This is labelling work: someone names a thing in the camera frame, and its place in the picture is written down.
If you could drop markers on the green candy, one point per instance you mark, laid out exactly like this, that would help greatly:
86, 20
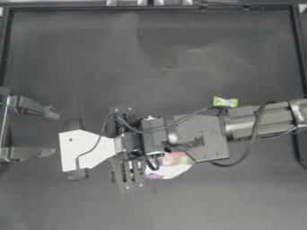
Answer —
224, 101

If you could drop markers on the clear bag with pink zip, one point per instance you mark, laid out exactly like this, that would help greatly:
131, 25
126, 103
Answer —
171, 170

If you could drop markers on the silver frame bracket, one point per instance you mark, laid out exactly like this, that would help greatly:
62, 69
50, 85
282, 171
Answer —
111, 2
142, 2

